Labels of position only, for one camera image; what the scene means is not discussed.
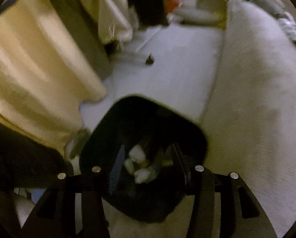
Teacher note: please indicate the grey cushioned stool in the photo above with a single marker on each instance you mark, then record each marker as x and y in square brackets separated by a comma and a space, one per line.
[193, 16]

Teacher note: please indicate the grey-green pillow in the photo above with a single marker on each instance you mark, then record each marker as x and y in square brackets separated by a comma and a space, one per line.
[272, 7]

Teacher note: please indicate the beige hanging garment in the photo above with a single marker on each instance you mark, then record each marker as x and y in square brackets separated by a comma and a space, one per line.
[114, 18]

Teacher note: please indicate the blue white patterned duvet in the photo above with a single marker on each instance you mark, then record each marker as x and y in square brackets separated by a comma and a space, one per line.
[288, 25]

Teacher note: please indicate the black trash bin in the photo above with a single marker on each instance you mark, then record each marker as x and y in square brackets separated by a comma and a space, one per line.
[146, 153]

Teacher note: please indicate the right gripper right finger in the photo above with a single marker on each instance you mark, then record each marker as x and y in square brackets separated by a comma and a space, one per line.
[224, 205]

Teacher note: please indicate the black hanging garment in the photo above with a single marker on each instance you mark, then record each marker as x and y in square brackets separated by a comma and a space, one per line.
[150, 12]

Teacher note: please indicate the white tissue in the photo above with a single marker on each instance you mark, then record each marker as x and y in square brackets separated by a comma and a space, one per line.
[137, 165]

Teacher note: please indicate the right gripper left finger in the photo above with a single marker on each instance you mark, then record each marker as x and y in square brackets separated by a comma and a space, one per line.
[73, 207]

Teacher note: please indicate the orange box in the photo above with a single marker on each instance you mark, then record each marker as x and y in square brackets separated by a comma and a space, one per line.
[171, 5]

